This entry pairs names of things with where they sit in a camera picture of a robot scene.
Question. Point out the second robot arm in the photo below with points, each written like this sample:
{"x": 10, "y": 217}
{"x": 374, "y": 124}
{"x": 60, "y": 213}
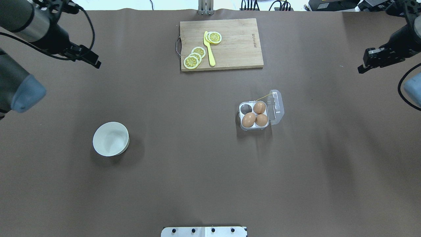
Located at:
{"x": 408, "y": 89}

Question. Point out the yellow plastic knife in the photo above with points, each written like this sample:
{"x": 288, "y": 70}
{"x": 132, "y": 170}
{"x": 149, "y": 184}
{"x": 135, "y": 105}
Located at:
{"x": 209, "y": 51}

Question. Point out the brown egg in box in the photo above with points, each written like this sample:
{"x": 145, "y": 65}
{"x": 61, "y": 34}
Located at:
{"x": 259, "y": 107}
{"x": 261, "y": 120}

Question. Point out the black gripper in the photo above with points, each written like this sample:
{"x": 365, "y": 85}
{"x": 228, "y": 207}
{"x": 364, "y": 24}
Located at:
{"x": 58, "y": 41}

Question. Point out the brown egg in box front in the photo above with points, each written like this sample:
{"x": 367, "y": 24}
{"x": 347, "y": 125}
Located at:
{"x": 261, "y": 120}

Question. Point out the lemon slice top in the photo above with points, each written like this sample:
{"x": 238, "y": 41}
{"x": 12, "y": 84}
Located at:
{"x": 214, "y": 37}

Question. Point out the white bowl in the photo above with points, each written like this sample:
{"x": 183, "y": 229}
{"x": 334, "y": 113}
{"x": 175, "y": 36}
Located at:
{"x": 111, "y": 139}

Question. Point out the bamboo cutting board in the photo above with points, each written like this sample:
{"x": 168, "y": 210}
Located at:
{"x": 240, "y": 47}

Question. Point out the brown egg from bowl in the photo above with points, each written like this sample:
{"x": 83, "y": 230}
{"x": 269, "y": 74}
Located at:
{"x": 248, "y": 120}

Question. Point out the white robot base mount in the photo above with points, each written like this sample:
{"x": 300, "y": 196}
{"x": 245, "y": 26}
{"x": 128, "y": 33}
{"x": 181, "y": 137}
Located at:
{"x": 205, "y": 231}

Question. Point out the clear plastic egg box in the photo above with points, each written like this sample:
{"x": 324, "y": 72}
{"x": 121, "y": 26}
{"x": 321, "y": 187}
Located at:
{"x": 274, "y": 109}

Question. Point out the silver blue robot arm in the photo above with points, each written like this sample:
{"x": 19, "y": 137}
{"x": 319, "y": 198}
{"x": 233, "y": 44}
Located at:
{"x": 35, "y": 24}

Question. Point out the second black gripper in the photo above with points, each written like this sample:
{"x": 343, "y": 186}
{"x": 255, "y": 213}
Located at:
{"x": 402, "y": 40}

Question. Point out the brown egg in box rear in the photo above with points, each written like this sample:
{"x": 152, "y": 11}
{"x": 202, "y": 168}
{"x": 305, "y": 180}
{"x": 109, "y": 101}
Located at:
{"x": 259, "y": 107}

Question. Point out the lemon slice lower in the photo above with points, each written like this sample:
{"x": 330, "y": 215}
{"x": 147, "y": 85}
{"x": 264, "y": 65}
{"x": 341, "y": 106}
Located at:
{"x": 191, "y": 62}

